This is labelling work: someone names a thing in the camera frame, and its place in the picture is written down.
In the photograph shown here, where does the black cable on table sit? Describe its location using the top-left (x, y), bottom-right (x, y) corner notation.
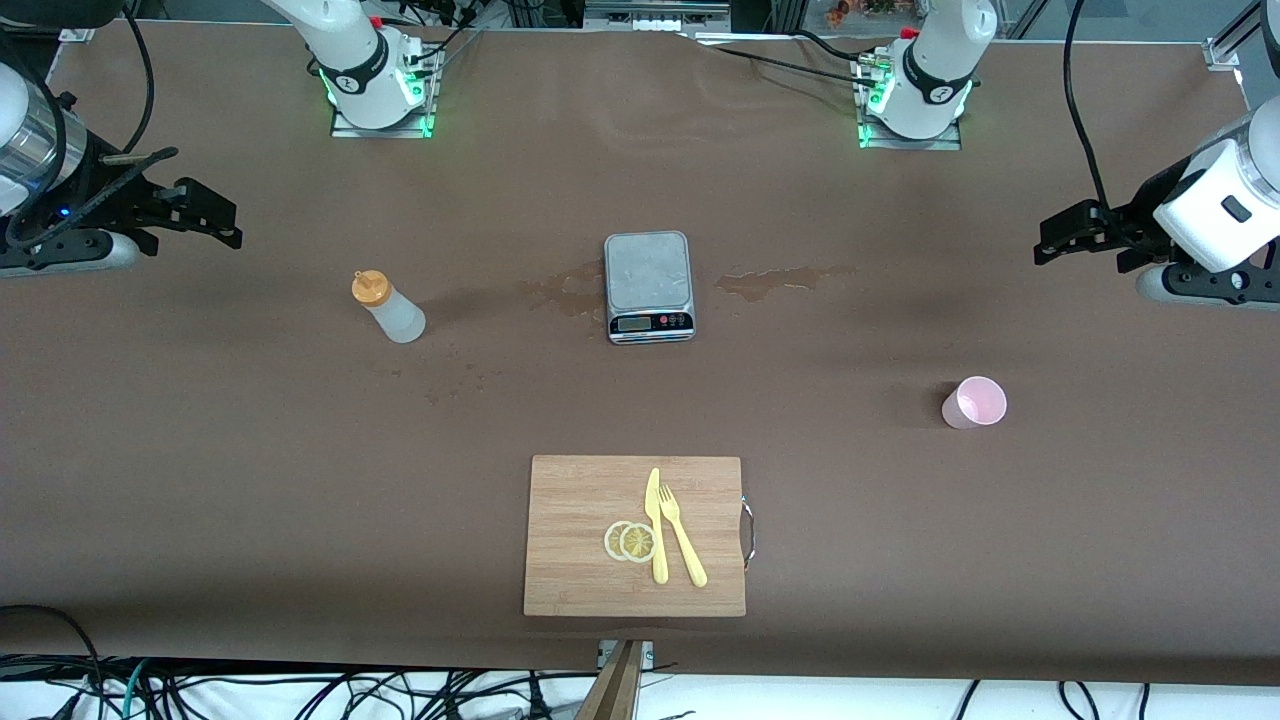
top-left (690, 28), bottom-right (881, 101)

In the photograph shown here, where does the yellow plastic knife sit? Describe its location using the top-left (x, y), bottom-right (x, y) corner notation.
top-left (645, 467), bottom-right (670, 586)

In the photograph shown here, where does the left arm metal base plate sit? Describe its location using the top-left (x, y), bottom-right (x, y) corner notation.
top-left (855, 55), bottom-right (963, 152)

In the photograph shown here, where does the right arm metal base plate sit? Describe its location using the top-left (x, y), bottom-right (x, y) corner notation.
top-left (330, 45), bottom-right (437, 140)

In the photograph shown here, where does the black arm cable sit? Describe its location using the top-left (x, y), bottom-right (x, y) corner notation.
top-left (0, 0), bottom-right (181, 251)
top-left (1063, 0), bottom-right (1116, 216)

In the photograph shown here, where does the silver digital kitchen scale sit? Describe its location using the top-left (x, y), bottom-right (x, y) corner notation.
top-left (603, 231), bottom-right (697, 346)

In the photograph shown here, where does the teal floor cable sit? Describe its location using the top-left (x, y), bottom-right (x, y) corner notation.
top-left (122, 658), bottom-right (153, 720)

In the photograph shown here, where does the wooden cutting board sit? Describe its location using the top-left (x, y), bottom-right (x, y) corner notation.
top-left (523, 455), bottom-right (757, 618)

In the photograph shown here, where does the pink plastic cup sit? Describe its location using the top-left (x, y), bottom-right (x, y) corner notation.
top-left (941, 376), bottom-right (1008, 431)

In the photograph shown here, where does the yellow plastic fork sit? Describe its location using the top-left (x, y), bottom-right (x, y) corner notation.
top-left (658, 484), bottom-right (709, 589)

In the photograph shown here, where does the black looped floor cable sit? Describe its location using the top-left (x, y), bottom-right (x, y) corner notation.
top-left (0, 604), bottom-right (106, 720)

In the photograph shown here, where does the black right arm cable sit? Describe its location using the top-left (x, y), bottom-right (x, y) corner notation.
top-left (0, 0), bottom-right (181, 251)

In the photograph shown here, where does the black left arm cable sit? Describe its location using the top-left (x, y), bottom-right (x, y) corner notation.
top-left (1063, 0), bottom-right (1116, 216)

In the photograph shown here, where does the clear sauce bottle orange cap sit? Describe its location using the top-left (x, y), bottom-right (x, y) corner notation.
top-left (351, 270), bottom-right (428, 345)

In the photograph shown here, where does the wooden metal bracket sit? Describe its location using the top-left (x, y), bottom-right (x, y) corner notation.
top-left (575, 640), bottom-right (656, 720)

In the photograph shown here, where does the brown table cover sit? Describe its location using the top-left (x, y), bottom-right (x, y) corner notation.
top-left (0, 18), bottom-right (1280, 687)

